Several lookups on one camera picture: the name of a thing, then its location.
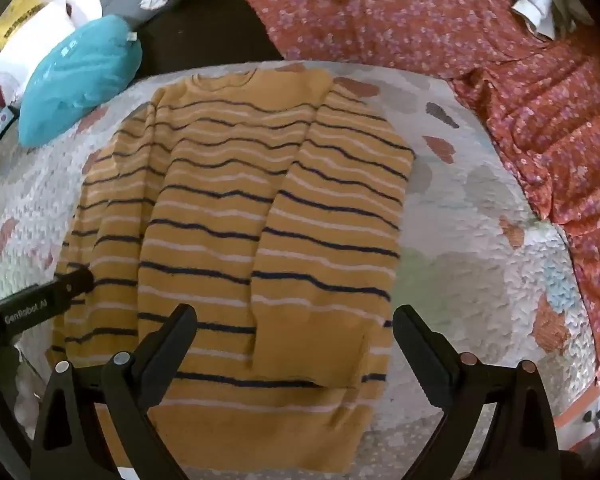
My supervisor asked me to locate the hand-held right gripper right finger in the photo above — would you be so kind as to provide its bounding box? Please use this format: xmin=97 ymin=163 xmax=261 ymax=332
xmin=393 ymin=305 xmax=563 ymax=480

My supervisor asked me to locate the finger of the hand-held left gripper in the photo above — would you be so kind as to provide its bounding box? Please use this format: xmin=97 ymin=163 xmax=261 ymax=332
xmin=40 ymin=266 xmax=95 ymax=306

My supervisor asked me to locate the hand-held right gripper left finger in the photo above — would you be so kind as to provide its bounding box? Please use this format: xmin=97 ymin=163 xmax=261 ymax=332
xmin=30 ymin=303 xmax=199 ymax=480

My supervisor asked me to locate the yellow striped sweater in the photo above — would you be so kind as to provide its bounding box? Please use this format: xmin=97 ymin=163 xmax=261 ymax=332
xmin=46 ymin=67 xmax=417 ymax=475

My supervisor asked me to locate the white patterned quilt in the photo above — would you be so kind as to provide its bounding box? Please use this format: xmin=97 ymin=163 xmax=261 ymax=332
xmin=0 ymin=60 xmax=600 ymax=480

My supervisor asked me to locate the teal plastic bag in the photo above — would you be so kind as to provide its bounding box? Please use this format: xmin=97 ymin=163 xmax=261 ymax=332
xmin=17 ymin=14 xmax=144 ymax=148

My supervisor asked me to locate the white plastic bag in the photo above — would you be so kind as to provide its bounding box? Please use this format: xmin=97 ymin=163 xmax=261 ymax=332
xmin=0 ymin=0 xmax=106 ymax=111

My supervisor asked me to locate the dark cloth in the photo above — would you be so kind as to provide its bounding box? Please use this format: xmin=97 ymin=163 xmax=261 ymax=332
xmin=125 ymin=0 xmax=286 ymax=83

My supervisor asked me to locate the red floral cloth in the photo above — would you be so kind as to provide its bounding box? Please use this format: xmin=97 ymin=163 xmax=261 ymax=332
xmin=236 ymin=0 xmax=600 ymax=401

